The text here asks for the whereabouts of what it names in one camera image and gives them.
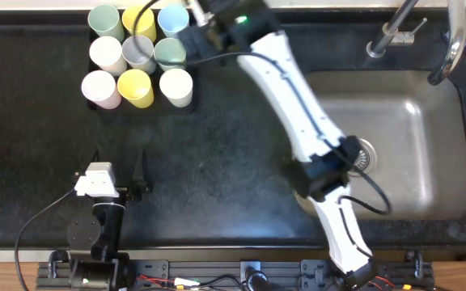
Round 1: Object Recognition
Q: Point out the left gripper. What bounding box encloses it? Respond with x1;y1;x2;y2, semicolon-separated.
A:
90;149;154;202

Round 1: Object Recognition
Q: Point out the pink cup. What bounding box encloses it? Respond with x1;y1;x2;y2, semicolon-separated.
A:
80;70;122;110

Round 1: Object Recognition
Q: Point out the yellow cup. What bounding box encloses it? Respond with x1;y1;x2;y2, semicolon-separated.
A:
116;68;155;109
121;5;157;44

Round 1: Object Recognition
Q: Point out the white cup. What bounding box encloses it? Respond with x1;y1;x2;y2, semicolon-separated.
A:
159;68;194;108
89;36;128;77

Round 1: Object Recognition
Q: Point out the grey cup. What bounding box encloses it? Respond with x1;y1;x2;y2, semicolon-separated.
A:
121;35;157;76

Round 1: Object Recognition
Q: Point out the black tray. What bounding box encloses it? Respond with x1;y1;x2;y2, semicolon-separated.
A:
89;27;197;82

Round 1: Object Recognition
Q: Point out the green cup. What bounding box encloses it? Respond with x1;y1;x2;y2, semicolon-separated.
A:
154;37;188;73
87;3;125;43

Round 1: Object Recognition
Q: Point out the blue cup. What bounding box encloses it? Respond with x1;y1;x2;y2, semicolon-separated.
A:
157;3;190;40

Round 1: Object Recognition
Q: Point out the steel sink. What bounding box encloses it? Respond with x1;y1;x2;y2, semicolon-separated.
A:
295;70;466;221

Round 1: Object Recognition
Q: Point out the steel tap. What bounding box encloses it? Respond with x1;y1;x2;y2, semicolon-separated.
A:
365;0;466;86

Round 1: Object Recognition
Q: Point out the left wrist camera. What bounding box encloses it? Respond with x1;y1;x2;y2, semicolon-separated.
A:
74;162;121;199

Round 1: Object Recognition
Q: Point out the black cable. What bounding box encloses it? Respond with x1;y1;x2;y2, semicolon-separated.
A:
14;188;76;291
133;0;392;216

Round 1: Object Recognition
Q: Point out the mounting rail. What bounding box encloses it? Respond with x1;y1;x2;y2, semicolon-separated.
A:
36;250;436;291

